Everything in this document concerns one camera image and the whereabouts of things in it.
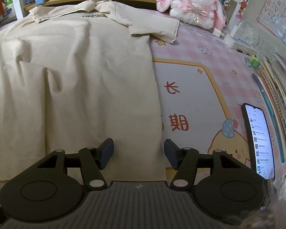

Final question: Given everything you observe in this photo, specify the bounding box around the cream t-shirt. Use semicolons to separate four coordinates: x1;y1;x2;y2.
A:
0;0;180;182

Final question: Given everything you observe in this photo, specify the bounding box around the black smartphone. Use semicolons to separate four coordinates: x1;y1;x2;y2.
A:
241;103;276;180

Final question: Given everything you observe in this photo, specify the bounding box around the blue pen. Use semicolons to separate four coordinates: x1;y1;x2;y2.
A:
252;73;276;124

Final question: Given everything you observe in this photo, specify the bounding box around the white power adapter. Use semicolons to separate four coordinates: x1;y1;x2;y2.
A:
229;24;241;40

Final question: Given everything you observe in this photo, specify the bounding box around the stack of notebooks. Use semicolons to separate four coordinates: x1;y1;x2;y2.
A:
257;51;286;159

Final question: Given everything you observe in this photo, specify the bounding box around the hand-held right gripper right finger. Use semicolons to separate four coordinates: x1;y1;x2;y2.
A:
164;139;241;189

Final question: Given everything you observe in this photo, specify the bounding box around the deer cartoon sticker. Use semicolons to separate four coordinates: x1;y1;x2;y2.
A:
237;0;249;19

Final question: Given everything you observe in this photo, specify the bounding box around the green yellow toy cube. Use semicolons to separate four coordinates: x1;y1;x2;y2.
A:
244;55;261;68

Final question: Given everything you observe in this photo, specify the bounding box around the pink printed desk mat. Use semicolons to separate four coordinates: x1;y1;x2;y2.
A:
0;8;286;179

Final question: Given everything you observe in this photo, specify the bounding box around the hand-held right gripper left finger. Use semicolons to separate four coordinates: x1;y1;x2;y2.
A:
37;138;114;188

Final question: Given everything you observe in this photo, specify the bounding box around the curved wooden shelf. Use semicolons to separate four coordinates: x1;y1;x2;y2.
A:
24;0;162;11

